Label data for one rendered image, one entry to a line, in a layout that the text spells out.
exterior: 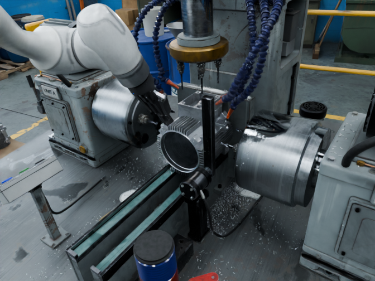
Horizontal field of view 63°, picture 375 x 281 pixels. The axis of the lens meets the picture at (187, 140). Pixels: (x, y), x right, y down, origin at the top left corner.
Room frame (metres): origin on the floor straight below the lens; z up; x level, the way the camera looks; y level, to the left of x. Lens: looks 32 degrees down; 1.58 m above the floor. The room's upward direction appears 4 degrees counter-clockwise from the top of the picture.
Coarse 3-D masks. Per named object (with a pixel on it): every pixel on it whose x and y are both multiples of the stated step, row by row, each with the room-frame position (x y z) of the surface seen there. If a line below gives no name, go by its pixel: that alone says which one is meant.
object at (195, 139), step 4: (224, 112) 0.94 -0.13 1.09; (220, 116) 0.93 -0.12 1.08; (224, 116) 0.93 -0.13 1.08; (160, 128) 0.87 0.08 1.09; (164, 128) 0.86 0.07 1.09; (160, 132) 0.87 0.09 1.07; (164, 132) 0.86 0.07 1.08; (196, 136) 0.80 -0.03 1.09; (192, 140) 0.79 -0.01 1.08; (196, 140) 0.78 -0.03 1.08; (200, 140) 0.79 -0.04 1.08; (164, 160) 0.87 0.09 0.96
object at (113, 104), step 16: (112, 80) 1.12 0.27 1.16; (96, 96) 1.09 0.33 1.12; (112, 96) 1.03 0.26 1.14; (128, 96) 1.00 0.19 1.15; (96, 112) 1.04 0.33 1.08; (112, 112) 0.99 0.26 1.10; (128, 112) 0.96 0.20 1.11; (144, 112) 1.01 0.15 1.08; (112, 128) 0.98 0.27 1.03; (128, 128) 0.95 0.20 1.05; (144, 128) 1.00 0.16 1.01; (144, 144) 1.00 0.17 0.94
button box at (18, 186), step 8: (48, 160) 0.74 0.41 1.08; (56, 160) 0.75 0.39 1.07; (32, 168) 0.70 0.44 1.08; (40, 168) 0.71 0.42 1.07; (48, 168) 0.72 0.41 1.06; (56, 168) 0.73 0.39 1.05; (16, 176) 0.70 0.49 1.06; (24, 176) 0.68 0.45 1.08; (32, 176) 0.69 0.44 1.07; (40, 176) 0.70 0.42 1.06; (48, 176) 0.71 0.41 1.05; (8, 184) 0.64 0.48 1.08; (16, 184) 0.65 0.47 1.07; (24, 184) 0.66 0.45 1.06; (32, 184) 0.67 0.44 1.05; (0, 192) 0.63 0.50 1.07; (8, 192) 0.63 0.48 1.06; (16, 192) 0.64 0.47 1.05; (24, 192) 0.65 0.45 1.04; (0, 200) 0.65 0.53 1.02; (8, 200) 0.61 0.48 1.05
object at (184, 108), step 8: (192, 96) 0.98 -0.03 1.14; (200, 96) 0.99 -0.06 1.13; (216, 96) 0.95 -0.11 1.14; (184, 104) 0.92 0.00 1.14; (192, 104) 0.97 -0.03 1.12; (200, 104) 0.92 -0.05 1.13; (184, 112) 0.90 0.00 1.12; (192, 112) 0.88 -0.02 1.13; (200, 112) 0.87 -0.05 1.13; (216, 112) 0.92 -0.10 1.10; (200, 120) 0.87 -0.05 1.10
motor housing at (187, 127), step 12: (180, 120) 0.87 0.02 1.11; (192, 120) 0.86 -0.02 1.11; (216, 120) 0.91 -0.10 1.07; (168, 132) 0.88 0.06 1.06; (180, 132) 0.82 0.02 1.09; (192, 132) 0.83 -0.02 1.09; (216, 132) 0.85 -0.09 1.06; (228, 132) 0.91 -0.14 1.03; (168, 144) 0.90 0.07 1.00; (180, 144) 0.93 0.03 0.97; (192, 144) 0.96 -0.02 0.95; (216, 144) 0.84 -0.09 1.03; (168, 156) 0.87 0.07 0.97; (180, 156) 0.89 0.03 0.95; (192, 156) 0.90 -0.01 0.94; (216, 156) 0.85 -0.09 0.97; (180, 168) 0.84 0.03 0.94; (192, 168) 0.82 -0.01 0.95
